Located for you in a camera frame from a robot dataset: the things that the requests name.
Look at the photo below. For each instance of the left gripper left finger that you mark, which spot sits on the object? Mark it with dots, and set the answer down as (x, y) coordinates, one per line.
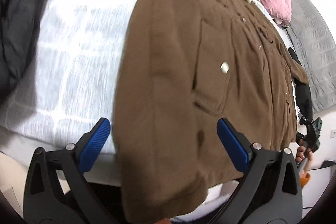
(56, 190)

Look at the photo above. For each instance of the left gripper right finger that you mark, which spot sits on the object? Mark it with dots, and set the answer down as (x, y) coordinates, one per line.
(269, 192)

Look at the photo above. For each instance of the brown fur-collared coat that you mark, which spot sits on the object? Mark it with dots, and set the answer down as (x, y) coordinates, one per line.
(186, 64)

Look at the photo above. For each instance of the right hand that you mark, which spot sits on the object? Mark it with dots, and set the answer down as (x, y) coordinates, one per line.
(301, 155)

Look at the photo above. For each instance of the black folded garment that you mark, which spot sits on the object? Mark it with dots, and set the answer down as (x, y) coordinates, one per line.
(303, 98)

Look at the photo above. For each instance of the grey quilted headboard cushion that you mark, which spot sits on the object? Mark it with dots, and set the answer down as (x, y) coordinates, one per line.
(315, 48)

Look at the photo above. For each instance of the dark grey garment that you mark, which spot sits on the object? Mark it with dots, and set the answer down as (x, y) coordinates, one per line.
(20, 25)

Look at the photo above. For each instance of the white wall socket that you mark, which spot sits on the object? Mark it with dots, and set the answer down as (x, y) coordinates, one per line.
(333, 133)

